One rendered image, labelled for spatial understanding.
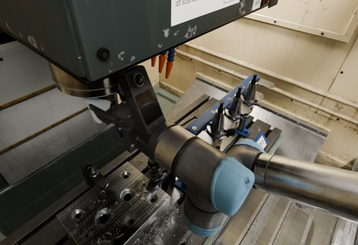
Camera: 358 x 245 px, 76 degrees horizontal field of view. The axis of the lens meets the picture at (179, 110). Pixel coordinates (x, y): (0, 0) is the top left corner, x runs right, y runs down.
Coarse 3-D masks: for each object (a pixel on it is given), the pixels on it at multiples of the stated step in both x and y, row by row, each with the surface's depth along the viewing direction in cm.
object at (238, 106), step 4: (236, 96) 74; (232, 100) 75; (236, 100) 74; (240, 100) 74; (232, 104) 76; (236, 104) 75; (240, 104) 75; (232, 108) 76; (236, 108) 75; (240, 108) 76; (232, 112) 77; (236, 112) 76; (240, 112) 77
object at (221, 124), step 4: (216, 112) 67; (216, 116) 68; (220, 116) 67; (212, 120) 70; (216, 120) 68; (220, 120) 68; (212, 124) 70; (216, 124) 69; (220, 124) 69; (212, 128) 70; (216, 128) 69; (220, 128) 69; (216, 132) 70; (220, 132) 70
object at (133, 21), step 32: (0, 0) 24; (32, 0) 19; (64, 0) 16; (96, 0) 18; (128, 0) 20; (160, 0) 22; (32, 32) 22; (64, 32) 18; (96, 32) 19; (128, 32) 21; (160, 32) 24; (192, 32) 29; (64, 64) 21; (96, 64) 20; (128, 64) 23
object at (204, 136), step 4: (200, 132) 71; (204, 132) 71; (200, 136) 70; (204, 136) 70; (208, 136) 70; (212, 136) 70; (204, 140) 69; (208, 140) 69; (212, 140) 69; (216, 140) 69; (212, 144) 68; (216, 144) 68
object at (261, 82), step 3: (261, 78) 99; (258, 81) 96; (261, 81) 96; (264, 81) 97; (267, 81) 97; (270, 81) 97; (258, 84) 96; (261, 84) 95; (264, 84) 95; (267, 84) 95; (270, 84) 95; (273, 84) 95; (267, 87) 94; (270, 87) 94; (273, 87) 94
